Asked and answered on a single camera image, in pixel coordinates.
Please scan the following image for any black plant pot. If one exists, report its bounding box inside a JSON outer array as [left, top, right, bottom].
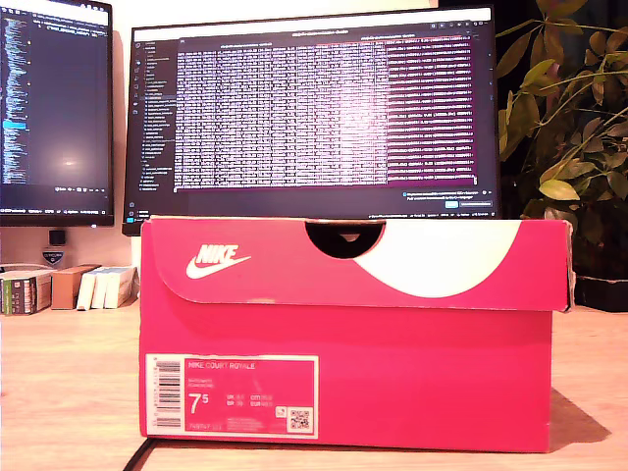
[[572, 273, 628, 313]]

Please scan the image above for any red shoebox lid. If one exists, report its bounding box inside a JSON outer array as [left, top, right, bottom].
[[139, 214, 576, 314]]

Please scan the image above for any brown cardboard box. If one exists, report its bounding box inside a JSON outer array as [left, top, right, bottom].
[[49, 264, 102, 311]]

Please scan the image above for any green leafy houseplant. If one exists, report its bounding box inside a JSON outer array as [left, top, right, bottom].
[[495, 0, 628, 280]]

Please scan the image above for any large black computer monitor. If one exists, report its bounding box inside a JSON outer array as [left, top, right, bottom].
[[121, 4, 502, 237]]

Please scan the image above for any black monitor with code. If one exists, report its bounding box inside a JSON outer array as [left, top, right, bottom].
[[0, 0, 116, 229]]

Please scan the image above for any white slim box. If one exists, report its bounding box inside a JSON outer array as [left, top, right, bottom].
[[75, 267, 107, 311], [91, 267, 122, 310], [103, 265, 140, 310]]

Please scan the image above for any green printed box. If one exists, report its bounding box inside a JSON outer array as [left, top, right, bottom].
[[0, 269, 55, 316]]

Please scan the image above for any black cable on table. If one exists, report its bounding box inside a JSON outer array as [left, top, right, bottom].
[[122, 438, 157, 471]]

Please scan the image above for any red shoebox base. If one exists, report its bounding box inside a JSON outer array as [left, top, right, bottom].
[[139, 292, 555, 454]]

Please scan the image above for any dark shield badge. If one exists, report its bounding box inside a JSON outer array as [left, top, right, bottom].
[[40, 246, 66, 269]]

